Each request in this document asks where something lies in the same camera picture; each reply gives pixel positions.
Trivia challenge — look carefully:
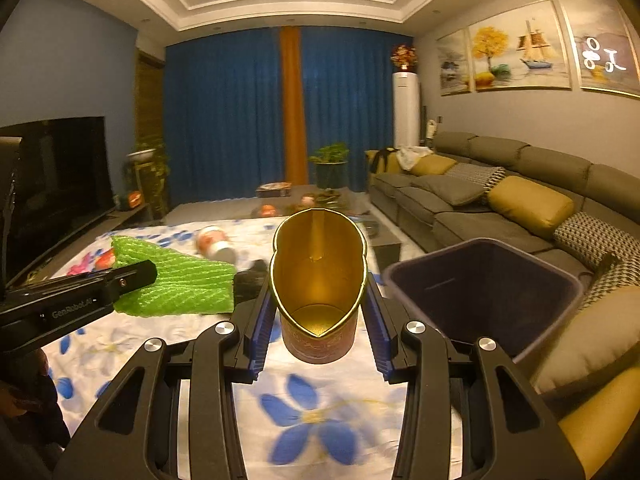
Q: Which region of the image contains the potted green plant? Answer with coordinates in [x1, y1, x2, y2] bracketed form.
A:
[308, 142, 351, 191]

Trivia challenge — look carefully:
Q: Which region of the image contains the small orange paper cup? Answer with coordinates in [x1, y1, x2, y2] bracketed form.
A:
[195, 226, 236, 263]

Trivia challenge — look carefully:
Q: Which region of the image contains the small framed painting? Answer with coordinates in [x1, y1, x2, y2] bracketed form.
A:
[436, 29, 473, 97]

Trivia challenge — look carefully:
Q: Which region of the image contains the small yellow cushion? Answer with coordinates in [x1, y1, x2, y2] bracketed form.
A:
[412, 154, 458, 177]

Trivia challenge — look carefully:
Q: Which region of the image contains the person's left forearm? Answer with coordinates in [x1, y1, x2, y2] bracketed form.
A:
[0, 345, 71, 480]

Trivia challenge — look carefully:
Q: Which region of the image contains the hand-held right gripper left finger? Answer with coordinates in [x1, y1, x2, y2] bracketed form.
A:
[52, 287, 276, 480]

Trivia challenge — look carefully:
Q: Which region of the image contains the dark coffee table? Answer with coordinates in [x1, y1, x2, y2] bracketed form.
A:
[350, 212, 403, 263]

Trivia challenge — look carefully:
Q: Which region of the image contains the blue floral bedsheet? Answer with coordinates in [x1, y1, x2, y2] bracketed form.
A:
[37, 217, 416, 480]

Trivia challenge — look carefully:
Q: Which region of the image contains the black object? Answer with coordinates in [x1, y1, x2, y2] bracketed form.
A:
[234, 260, 271, 305]

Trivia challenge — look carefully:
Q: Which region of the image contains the large grey cushion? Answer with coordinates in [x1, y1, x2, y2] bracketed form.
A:
[532, 285, 640, 393]

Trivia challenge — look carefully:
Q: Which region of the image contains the gold tin can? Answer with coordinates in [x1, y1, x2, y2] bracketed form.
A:
[269, 208, 370, 363]

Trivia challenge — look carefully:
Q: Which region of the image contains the striped patterned cushion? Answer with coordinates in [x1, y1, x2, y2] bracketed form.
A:
[445, 162, 506, 196]

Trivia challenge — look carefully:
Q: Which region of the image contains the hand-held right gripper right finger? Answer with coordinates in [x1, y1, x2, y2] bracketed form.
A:
[364, 290, 583, 480]

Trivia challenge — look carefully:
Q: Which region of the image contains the black television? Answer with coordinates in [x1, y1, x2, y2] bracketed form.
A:
[0, 116, 117, 286]

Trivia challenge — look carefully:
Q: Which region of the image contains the diamond patterned cushion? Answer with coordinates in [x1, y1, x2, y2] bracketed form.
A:
[554, 211, 640, 271]

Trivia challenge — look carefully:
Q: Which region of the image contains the trailing plant on stand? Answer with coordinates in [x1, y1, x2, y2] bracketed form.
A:
[125, 137, 171, 218]

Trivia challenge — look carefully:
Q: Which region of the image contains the green foam net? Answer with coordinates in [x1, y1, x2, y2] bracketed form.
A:
[110, 235, 238, 317]

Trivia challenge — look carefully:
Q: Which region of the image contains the blue curtain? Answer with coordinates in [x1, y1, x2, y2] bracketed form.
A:
[165, 26, 416, 207]

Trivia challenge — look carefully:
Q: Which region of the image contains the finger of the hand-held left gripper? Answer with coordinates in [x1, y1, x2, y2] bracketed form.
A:
[107, 260, 158, 306]

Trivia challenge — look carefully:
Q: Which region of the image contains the framed tree and ship painting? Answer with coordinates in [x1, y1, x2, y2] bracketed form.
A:
[467, 0, 573, 93]

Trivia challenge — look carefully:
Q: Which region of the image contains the grey sectional sofa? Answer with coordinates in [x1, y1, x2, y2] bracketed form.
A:
[369, 131, 640, 311]

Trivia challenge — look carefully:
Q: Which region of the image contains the white standing air conditioner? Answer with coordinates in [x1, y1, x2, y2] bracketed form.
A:
[392, 71, 420, 148]

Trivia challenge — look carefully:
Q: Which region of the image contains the framed painting with white symbols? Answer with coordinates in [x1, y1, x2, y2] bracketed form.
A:
[557, 0, 640, 98]

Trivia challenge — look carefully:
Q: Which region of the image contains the large yellow cushion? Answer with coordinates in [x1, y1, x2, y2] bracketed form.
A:
[557, 365, 640, 480]

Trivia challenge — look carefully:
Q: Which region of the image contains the white cloth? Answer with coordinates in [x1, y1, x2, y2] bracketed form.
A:
[397, 146, 433, 171]

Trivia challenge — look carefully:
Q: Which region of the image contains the orange curtain panel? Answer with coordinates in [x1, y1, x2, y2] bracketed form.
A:
[279, 26, 308, 186]

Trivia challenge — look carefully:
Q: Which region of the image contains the grey trash bin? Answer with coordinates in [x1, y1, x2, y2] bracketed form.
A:
[384, 237, 587, 366]

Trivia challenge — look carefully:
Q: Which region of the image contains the artificial flower decoration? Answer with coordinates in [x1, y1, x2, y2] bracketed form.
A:
[390, 44, 417, 72]

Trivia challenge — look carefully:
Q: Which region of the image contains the grey television cabinet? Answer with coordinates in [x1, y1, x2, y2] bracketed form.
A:
[107, 205, 151, 233]

